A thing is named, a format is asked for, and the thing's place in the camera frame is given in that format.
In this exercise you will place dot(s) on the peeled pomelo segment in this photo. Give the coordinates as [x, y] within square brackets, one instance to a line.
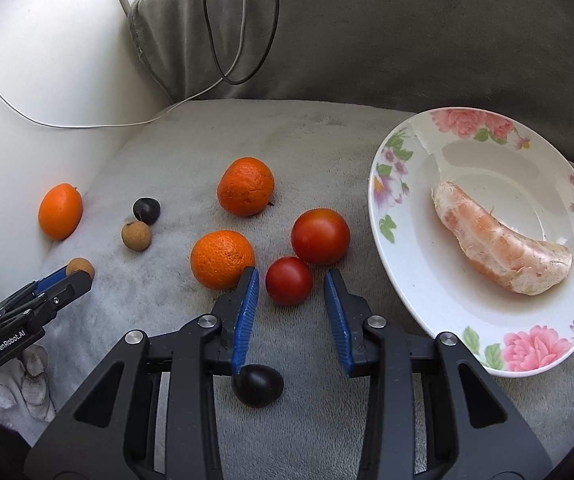
[497, 245]

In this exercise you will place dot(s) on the dark grey sofa backrest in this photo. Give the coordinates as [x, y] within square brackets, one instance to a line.
[392, 35]

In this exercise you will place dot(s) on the dark plum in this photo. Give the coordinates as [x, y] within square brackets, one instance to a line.
[147, 210]

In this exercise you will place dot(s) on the small red tomato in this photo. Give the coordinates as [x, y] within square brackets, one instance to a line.
[289, 281]

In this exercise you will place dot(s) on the smooth orange kumquat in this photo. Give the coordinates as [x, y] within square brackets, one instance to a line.
[60, 211]

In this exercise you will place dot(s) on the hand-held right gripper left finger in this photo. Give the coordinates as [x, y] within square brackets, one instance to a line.
[247, 310]

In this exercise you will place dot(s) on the tangerine with stem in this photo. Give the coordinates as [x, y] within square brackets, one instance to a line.
[244, 187]

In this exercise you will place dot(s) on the large red tomato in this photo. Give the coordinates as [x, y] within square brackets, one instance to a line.
[321, 236]

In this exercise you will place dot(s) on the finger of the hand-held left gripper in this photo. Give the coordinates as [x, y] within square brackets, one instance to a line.
[49, 280]
[62, 297]

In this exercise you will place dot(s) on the person's left hand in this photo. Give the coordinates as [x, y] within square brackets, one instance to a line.
[29, 380]

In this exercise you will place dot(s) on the dark purple grape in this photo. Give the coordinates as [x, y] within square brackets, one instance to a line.
[259, 386]

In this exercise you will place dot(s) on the round tangerine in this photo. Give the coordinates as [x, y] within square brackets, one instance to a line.
[222, 260]

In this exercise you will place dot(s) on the floral white plate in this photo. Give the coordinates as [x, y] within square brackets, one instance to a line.
[487, 170]

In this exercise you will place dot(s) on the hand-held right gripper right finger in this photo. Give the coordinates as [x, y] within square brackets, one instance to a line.
[336, 320]

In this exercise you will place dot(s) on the light grey plush blanket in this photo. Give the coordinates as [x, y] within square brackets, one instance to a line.
[192, 150]

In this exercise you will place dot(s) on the brown longan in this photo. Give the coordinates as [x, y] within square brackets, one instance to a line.
[79, 266]
[136, 236]

